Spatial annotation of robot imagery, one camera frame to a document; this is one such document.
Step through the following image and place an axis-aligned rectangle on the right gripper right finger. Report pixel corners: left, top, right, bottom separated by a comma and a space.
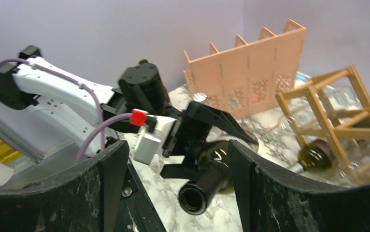
228, 140, 370, 232

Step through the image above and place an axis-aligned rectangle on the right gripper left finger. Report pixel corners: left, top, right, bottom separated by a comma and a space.
0, 140, 129, 232

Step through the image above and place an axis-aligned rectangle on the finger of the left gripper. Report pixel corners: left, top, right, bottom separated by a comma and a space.
160, 155, 199, 180
201, 107, 258, 145

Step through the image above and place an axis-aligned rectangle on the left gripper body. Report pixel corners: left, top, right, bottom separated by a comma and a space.
162, 101, 224, 158

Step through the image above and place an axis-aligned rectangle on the green bottle white label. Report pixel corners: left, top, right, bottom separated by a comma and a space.
178, 135, 259, 216

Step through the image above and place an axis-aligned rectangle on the green Primitivo wine bottle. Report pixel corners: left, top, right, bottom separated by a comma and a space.
288, 139, 336, 174

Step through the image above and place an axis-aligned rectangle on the wooden wine rack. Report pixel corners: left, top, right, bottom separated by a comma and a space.
272, 65, 370, 186

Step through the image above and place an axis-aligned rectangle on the clear bottle dark label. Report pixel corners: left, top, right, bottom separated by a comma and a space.
192, 92, 208, 104

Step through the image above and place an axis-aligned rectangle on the clear square glass bottle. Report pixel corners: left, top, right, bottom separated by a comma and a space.
276, 86, 360, 136

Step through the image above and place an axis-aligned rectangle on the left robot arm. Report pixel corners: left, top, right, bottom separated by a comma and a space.
0, 45, 258, 165

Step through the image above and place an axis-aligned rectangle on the pink plastic organizer rack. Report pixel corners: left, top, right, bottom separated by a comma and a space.
184, 20, 306, 119

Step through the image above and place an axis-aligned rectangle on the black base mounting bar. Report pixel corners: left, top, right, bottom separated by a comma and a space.
114, 160, 166, 232

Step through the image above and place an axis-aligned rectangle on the yellow object outside table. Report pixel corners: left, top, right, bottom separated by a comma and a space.
0, 140, 23, 164

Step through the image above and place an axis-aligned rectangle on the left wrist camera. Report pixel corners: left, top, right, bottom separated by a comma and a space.
129, 109, 176, 165

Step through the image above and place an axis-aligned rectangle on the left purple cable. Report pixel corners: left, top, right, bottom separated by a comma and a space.
0, 58, 134, 164

